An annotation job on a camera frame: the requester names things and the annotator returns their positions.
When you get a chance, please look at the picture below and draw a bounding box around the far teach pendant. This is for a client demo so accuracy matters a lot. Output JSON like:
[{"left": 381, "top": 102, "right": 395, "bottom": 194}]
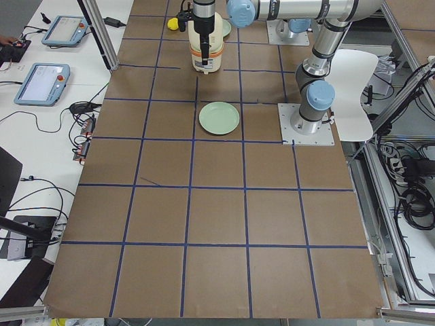
[{"left": 41, "top": 16, "right": 88, "bottom": 47}]

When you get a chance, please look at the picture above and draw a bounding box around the white rice cooker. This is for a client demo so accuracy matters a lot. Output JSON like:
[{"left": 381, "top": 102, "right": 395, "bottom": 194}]
[{"left": 188, "top": 12, "right": 224, "bottom": 74}]

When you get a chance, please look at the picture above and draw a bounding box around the near teach pendant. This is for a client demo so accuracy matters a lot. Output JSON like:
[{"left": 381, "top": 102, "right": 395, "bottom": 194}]
[{"left": 14, "top": 62, "right": 71, "bottom": 107}]

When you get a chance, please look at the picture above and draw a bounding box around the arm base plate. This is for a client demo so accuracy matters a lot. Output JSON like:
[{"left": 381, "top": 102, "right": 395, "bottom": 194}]
[
  {"left": 266, "top": 18, "right": 311, "bottom": 46},
  {"left": 278, "top": 103, "right": 334, "bottom": 146}
]

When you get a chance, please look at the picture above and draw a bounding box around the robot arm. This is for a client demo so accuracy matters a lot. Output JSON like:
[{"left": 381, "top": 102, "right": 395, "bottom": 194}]
[
  {"left": 290, "top": 18, "right": 351, "bottom": 135},
  {"left": 177, "top": 1, "right": 383, "bottom": 77}
]

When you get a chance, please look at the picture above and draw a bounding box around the aluminium frame post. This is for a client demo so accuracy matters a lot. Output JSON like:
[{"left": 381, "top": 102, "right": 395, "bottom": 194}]
[{"left": 77, "top": 0, "right": 120, "bottom": 71}]

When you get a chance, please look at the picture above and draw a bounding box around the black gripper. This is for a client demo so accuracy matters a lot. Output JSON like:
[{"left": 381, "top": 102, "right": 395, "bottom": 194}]
[{"left": 177, "top": 9, "right": 214, "bottom": 65}]

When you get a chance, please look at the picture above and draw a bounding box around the black power adapter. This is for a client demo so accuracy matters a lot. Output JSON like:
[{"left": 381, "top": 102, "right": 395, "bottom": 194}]
[{"left": 103, "top": 17, "right": 126, "bottom": 28}]

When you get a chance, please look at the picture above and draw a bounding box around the white chair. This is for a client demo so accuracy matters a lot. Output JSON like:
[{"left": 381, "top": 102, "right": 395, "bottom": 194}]
[{"left": 325, "top": 50, "right": 379, "bottom": 142}]

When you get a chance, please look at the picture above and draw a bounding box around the teach pendant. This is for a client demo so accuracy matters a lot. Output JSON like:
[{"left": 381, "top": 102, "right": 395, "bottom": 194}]
[
  {"left": 14, "top": 62, "right": 71, "bottom": 107},
  {"left": 41, "top": 16, "right": 88, "bottom": 47}
]

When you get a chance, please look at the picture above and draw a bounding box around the green plate near arm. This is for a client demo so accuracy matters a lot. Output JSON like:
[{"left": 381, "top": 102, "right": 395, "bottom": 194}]
[
  {"left": 222, "top": 20, "right": 232, "bottom": 38},
  {"left": 199, "top": 102, "right": 240, "bottom": 135}
]

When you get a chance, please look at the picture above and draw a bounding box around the yellow toy fruit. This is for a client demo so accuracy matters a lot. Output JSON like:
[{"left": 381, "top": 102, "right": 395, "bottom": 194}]
[{"left": 167, "top": 17, "right": 179, "bottom": 31}]

